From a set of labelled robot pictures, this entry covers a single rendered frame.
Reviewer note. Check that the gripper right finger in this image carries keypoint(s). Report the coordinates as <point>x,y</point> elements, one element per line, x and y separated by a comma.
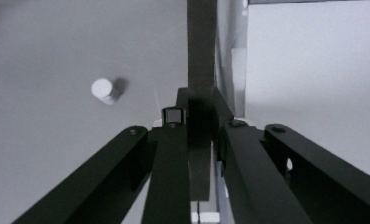
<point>329,189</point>

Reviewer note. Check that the white cylinder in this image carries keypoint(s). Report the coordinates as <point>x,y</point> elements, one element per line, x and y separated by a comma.
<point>105,91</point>

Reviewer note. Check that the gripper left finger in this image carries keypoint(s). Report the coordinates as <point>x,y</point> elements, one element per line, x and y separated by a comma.
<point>99,191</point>

